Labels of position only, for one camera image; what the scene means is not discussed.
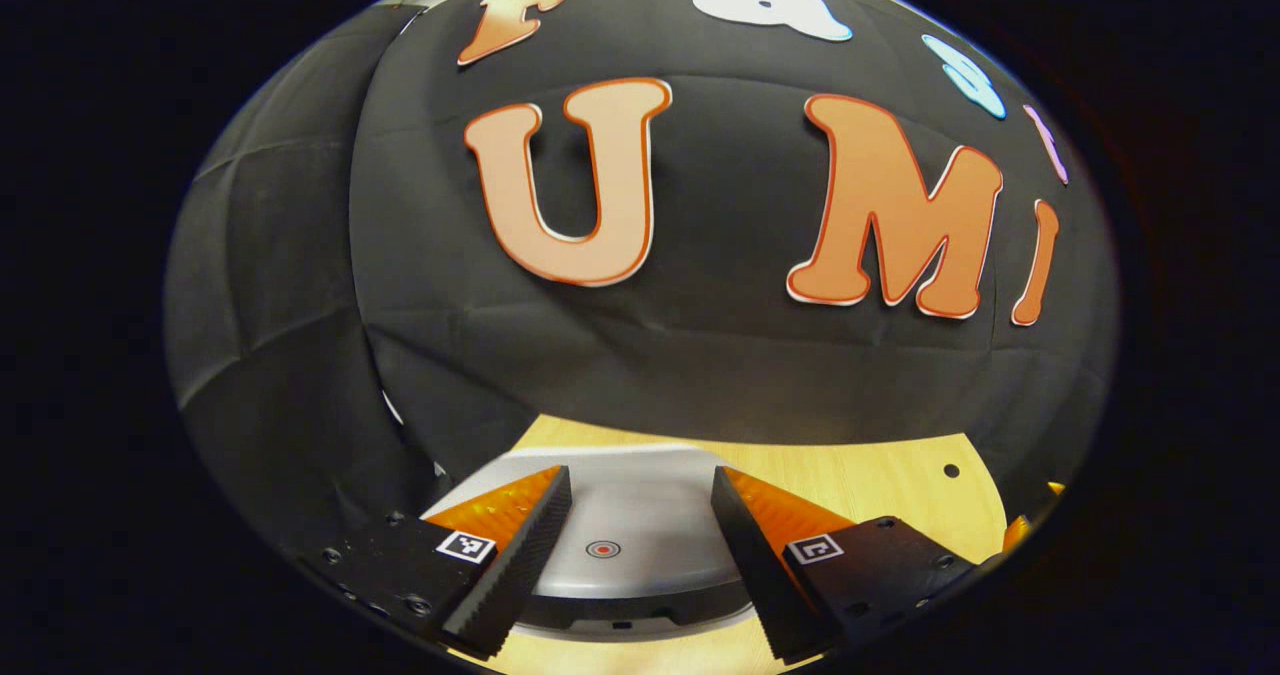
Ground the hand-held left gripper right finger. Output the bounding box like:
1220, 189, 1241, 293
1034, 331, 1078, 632
710, 466, 1001, 666

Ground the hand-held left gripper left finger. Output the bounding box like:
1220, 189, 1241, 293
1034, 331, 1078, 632
300, 465, 574, 661

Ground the white desktop garbage bin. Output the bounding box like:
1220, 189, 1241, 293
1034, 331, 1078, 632
420, 443, 756, 643

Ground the wooden desktop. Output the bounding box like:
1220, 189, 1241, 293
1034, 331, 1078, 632
450, 415, 1009, 675

